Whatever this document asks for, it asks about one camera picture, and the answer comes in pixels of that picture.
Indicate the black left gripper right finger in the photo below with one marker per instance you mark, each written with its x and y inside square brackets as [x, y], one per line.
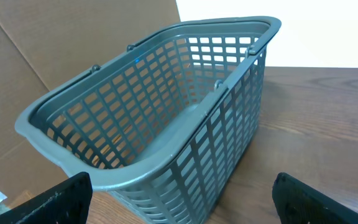
[298, 203]

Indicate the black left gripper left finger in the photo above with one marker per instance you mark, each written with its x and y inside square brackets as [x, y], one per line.
[67, 202]

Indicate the grey plastic basket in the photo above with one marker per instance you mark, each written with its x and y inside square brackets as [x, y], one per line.
[162, 126]

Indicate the brown cardboard panel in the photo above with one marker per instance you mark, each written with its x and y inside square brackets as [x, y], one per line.
[43, 44]

